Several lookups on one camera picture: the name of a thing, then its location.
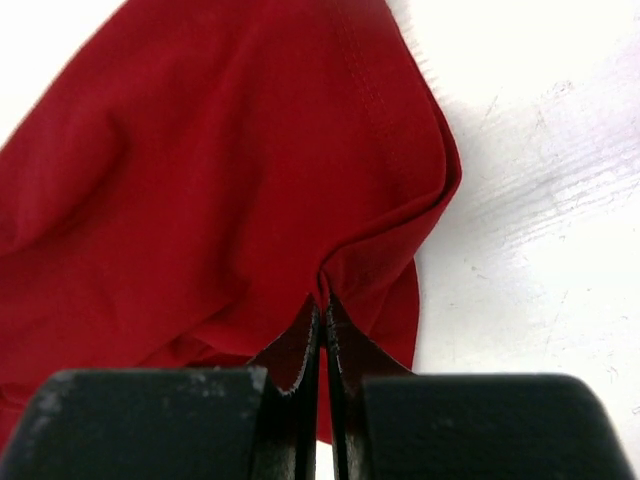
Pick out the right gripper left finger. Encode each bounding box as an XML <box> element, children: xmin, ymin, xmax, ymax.
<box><xmin>1</xmin><ymin>299</ymin><xmax>320</xmax><ymax>479</ymax></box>

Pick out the red t-shirt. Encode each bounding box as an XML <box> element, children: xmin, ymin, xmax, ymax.
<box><xmin>1</xmin><ymin>1</ymin><xmax>461</xmax><ymax>440</ymax></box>

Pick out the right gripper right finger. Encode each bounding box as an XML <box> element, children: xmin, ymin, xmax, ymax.
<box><xmin>325</xmin><ymin>299</ymin><xmax>634</xmax><ymax>479</ymax></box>

